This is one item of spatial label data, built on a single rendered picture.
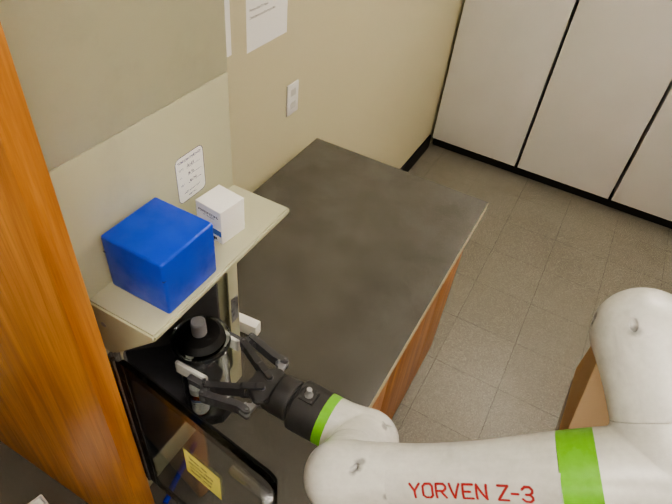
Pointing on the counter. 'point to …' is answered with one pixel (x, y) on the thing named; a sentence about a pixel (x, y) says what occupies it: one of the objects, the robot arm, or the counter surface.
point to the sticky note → (202, 474)
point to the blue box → (160, 254)
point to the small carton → (222, 212)
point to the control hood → (129, 327)
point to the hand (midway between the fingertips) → (204, 352)
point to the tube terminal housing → (148, 182)
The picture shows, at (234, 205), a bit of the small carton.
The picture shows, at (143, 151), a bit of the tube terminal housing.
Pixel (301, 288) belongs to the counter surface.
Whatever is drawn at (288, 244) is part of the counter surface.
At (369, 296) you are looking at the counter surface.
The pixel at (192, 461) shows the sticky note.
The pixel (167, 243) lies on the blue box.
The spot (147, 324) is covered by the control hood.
